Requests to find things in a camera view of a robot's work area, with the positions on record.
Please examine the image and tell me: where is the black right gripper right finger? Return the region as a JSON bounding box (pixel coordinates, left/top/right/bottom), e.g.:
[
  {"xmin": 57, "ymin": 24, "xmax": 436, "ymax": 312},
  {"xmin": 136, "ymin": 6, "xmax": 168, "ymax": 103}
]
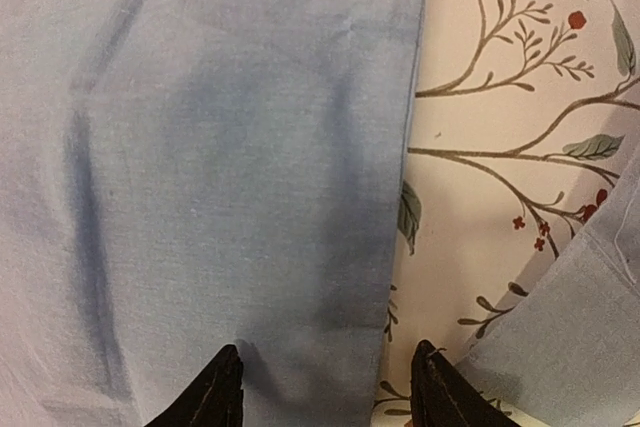
[{"xmin": 410, "ymin": 340, "xmax": 517, "ymax": 427}]

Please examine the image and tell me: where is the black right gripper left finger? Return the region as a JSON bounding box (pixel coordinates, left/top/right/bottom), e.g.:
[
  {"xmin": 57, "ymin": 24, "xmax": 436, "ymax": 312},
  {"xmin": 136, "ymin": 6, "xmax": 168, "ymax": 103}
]
[{"xmin": 147, "ymin": 344, "xmax": 244, "ymax": 427}]

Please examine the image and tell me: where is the light blue long sleeve shirt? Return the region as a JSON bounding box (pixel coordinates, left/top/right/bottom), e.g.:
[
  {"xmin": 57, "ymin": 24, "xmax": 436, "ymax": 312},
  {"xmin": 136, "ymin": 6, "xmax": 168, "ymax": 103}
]
[{"xmin": 1, "ymin": 0, "xmax": 639, "ymax": 426}]

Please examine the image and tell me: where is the floral patterned table cloth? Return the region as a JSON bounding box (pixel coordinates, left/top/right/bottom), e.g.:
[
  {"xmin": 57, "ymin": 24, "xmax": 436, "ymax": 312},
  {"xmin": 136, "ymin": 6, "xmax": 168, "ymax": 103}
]
[{"xmin": 372, "ymin": 0, "xmax": 639, "ymax": 426}]

